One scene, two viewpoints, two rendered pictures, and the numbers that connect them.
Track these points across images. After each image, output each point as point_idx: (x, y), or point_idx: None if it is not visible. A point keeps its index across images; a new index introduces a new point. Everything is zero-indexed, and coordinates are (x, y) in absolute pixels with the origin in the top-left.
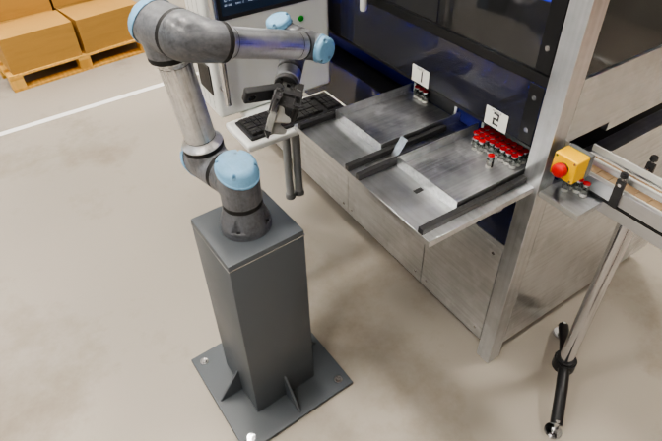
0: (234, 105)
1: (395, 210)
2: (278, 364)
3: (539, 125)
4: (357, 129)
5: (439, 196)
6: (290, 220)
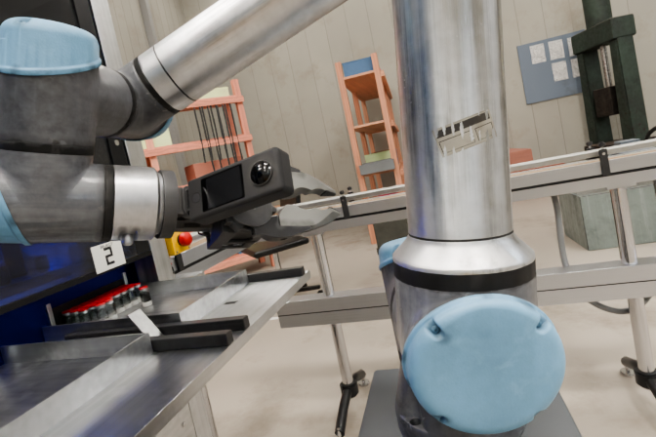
0: None
1: (282, 292)
2: None
3: None
4: (83, 384)
5: (234, 288)
6: (376, 388)
